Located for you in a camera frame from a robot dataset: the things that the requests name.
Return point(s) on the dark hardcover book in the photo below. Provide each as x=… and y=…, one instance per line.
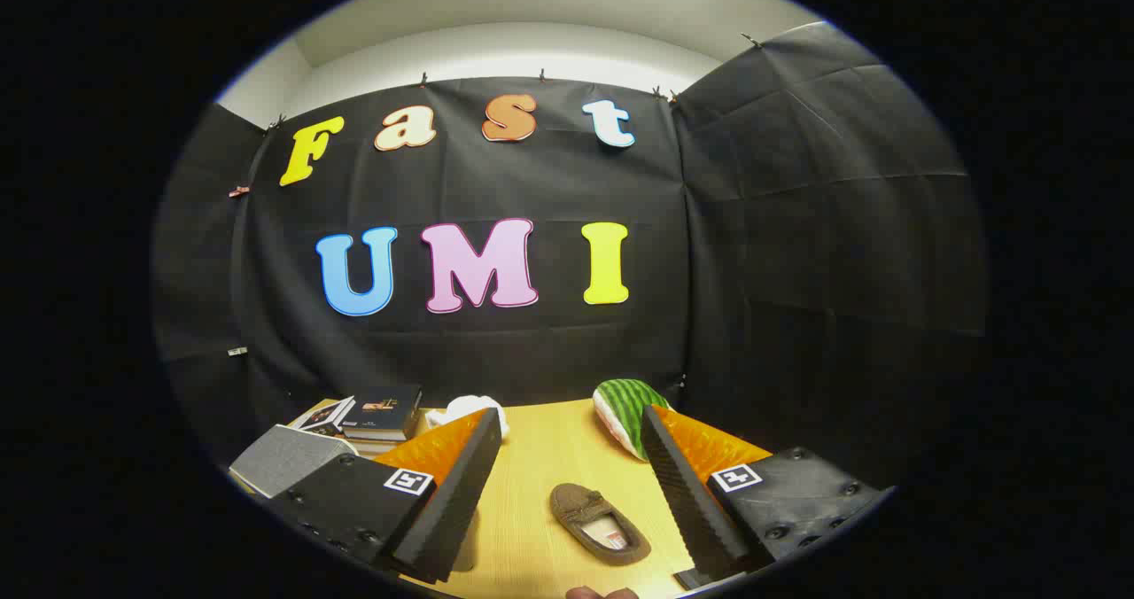
x=385, y=408

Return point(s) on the white plush toy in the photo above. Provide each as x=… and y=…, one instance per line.
x=469, y=406

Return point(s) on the black backdrop cloth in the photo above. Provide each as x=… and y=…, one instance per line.
x=532, y=182

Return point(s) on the tan cover book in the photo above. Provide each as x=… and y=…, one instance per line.
x=376, y=444
x=379, y=451

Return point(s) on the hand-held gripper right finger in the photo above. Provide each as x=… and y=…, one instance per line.
x=691, y=501

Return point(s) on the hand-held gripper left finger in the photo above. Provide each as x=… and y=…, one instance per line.
x=452, y=510

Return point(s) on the grey fabric storage box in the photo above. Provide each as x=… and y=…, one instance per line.
x=283, y=457

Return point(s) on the brown moccasin shoe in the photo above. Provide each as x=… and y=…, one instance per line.
x=576, y=503

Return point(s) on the white and black book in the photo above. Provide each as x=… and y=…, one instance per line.
x=323, y=417

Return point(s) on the watermelon slice plush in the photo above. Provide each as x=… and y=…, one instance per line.
x=625, y=408

